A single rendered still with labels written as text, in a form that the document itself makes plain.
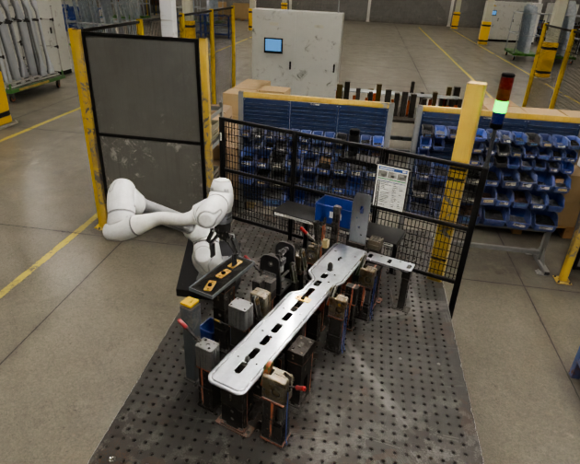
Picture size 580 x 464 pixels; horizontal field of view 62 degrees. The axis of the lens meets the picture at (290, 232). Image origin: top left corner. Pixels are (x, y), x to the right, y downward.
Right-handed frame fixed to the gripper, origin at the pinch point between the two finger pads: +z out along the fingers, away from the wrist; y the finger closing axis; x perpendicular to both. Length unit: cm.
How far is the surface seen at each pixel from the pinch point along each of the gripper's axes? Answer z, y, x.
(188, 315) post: 13.7, 4.3, -29.9
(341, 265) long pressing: 25, 32, 67
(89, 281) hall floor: 125, -206, 57
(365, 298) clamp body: 40, 50, 66
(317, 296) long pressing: 25, 37, 31
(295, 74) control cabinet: 30, -352, 624
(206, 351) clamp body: 19.1, 22.5, -38.4
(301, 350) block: 22, 53, -12
